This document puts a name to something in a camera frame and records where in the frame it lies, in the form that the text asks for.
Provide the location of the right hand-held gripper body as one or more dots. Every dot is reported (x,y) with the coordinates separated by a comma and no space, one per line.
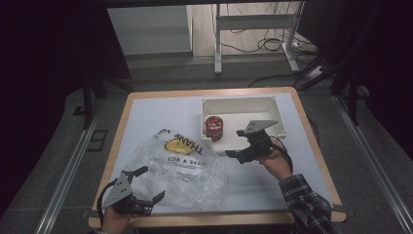
(258,144)

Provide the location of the white metal desk frame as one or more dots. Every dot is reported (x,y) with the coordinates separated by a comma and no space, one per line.
(256,21)

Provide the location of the clear plastic bag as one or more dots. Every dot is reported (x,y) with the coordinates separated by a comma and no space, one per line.
(191,182)

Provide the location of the white plastic box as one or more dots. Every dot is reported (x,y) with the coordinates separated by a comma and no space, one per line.
(240,105)

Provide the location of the metal floor rail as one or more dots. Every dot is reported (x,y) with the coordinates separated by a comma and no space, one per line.
(373,162)
(65,175)

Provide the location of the white table mat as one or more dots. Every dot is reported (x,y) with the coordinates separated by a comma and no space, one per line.
(156,117)

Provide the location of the grey partition panel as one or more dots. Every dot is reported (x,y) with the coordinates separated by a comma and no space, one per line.
(149,31)

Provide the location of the person's right hand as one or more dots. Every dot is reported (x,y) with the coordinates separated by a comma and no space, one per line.
(276,162)

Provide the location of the person's left hand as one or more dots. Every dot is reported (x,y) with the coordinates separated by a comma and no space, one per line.
(115,222)

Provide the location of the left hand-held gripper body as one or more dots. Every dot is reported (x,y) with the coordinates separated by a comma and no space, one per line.
(120,191)

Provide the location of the red-lidded brown candy jar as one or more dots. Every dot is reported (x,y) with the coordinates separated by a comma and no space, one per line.
(213,127)

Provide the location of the black stand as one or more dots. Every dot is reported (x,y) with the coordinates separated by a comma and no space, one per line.
(87,100)
(352,94)

